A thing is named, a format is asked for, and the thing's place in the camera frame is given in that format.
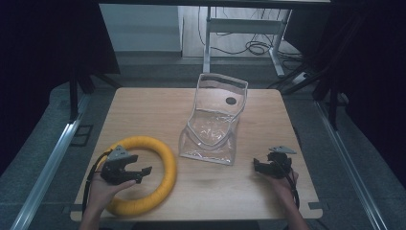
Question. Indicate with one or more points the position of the white metal desk frame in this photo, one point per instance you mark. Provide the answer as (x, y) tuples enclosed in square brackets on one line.
[(242, 25)]

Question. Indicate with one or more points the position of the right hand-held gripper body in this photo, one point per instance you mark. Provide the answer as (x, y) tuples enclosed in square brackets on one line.
[(281, 161)]

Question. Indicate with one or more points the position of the aluminium rail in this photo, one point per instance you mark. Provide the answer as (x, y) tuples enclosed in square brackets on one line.
[(48, 166), (348, 163)]

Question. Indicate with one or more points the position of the clear plastic bag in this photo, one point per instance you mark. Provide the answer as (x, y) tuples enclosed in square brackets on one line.
[(212, 127)]

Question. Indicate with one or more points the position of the black floor bracket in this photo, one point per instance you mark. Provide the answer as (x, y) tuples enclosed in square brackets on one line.
[(82, 135)]

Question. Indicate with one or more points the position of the person's right hand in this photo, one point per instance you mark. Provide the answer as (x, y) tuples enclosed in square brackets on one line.
[(284, 187)]

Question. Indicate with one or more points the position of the black metal stand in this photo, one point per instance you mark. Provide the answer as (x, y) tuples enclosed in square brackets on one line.
[(333, 105), (74, 96)]

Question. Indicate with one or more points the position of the white power strip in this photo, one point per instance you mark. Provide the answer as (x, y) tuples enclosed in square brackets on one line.
[(300, 77)]

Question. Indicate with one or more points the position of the person's left hand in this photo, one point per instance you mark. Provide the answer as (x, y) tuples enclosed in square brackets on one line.
[(102, 191)]

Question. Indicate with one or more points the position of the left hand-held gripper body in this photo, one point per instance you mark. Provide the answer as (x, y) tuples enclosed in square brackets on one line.
[(115, 166)]

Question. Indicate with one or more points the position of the black curtain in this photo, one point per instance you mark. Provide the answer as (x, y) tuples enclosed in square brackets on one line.
[(41, 64), (370, 80)]

